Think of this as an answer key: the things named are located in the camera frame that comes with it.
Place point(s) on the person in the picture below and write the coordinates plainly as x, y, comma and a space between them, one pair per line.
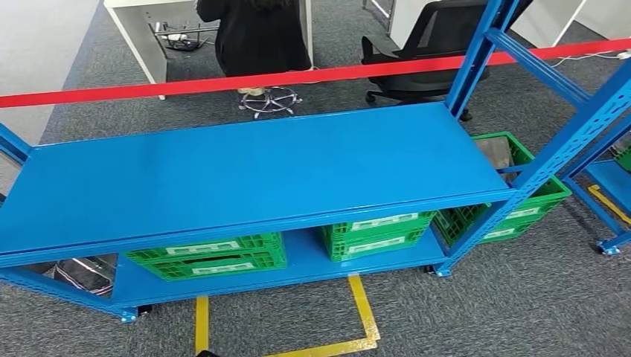
261, 39

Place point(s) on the black office chair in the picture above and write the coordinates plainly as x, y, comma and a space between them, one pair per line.
434, 29

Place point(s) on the chrome stool base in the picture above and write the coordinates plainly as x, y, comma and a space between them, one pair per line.
271, 101

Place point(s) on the red barrier belt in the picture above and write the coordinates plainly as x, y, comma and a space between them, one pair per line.
197, 86

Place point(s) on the black shelf castor wheel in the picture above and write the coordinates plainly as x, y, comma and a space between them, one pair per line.
430, 270
145, 310

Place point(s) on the chrome stanchion post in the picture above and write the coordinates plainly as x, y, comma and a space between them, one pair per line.
86, 276

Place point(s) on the white desk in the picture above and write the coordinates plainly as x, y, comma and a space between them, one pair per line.
542, 19
143, 39

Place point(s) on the blue metal shelf rack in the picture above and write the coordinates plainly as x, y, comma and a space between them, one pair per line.
611, 180
246, 177

